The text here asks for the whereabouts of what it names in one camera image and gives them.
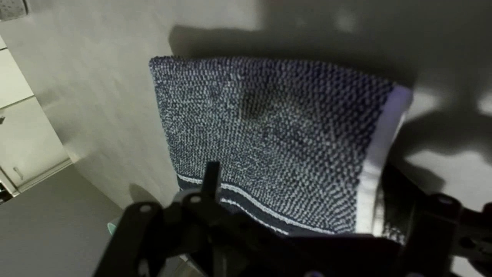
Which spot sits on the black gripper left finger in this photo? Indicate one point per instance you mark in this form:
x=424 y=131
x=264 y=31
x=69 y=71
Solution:
x=210 y=182

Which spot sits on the white kitchen cabinets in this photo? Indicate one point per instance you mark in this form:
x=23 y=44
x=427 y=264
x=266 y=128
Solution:
x=29 y=148

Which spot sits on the blue striped towel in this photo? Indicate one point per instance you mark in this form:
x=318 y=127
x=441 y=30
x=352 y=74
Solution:
x=301 y=144

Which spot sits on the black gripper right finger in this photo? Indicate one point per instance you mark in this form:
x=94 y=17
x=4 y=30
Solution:
x=399 y=196

